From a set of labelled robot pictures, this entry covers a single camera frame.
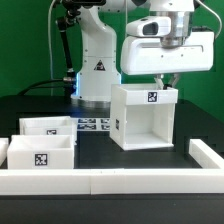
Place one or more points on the white front drawer box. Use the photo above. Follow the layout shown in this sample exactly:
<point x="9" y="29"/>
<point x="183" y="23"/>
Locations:
<point x="41" y="152"/>

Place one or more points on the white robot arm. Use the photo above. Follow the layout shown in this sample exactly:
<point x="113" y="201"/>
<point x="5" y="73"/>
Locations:
<point x="163" y="42"/>

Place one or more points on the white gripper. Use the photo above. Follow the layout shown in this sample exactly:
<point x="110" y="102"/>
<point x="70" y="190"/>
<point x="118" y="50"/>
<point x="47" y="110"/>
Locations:
<point x="144" y="56"/>

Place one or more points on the white drawer cabinet frame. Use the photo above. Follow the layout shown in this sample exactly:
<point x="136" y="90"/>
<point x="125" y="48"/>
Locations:
<point x="142" y="116"/>

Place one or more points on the white drawer box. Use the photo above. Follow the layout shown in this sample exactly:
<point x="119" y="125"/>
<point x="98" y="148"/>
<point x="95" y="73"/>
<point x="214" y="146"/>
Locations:
<point x="57" y="125"/>
<point x="41" y="152"/>

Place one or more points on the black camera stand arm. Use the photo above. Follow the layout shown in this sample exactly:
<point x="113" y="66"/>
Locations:
<point x="63" y="23"/>

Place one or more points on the white fence bar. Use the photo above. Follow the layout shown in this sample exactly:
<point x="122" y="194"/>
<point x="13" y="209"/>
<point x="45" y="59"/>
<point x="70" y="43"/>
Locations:
<point x="112" y="181"/>
<point x="206" y="157"/>
<point x="4" y="143"/>

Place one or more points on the paper sheet with markers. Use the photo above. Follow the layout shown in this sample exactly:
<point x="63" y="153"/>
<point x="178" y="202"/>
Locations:
<point x="92" y="124"/>

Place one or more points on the white left fence bar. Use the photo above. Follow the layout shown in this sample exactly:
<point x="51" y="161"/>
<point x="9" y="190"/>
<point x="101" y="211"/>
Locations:
<point x="4" y="143"/>

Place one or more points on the white front fence bar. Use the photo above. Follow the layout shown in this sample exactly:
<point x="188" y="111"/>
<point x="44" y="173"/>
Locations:
<point x="112" y="181"/>

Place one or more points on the white right fence bar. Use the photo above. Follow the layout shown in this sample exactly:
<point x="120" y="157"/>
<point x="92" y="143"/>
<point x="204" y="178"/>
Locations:
<point x="206" y="157"/>

